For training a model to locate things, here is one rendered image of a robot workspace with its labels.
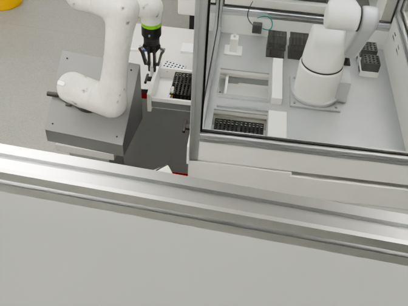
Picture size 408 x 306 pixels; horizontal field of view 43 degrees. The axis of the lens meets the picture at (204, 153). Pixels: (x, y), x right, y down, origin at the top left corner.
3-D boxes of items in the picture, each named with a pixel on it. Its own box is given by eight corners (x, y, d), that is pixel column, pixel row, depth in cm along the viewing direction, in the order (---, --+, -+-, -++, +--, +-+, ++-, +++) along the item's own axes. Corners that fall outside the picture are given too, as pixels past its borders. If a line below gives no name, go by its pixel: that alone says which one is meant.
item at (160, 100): (151, 107, 251) (151, 98, 247) (161, 76, 269) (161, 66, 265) (234, 117, 249) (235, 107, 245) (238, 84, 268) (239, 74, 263)
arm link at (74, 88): (99, 115, 228) (84, 108, 209) (67, 103, 230) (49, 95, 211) (109, 87, 228) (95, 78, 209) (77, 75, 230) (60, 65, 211)
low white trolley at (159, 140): (103, 180, 328) (91, 82, 274) (125, 115, 372) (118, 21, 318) (195, 190, 325) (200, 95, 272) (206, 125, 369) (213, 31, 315)
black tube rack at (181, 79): (169, 104, 254) (169, 93, 249) (175, 82, 266) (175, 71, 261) (214, 108, 253) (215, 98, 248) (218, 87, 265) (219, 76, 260)
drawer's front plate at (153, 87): (147, 112, 251) (146, 93, 244) (158, 76, 272) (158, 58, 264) (150, 112, 251) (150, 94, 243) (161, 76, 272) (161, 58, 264)
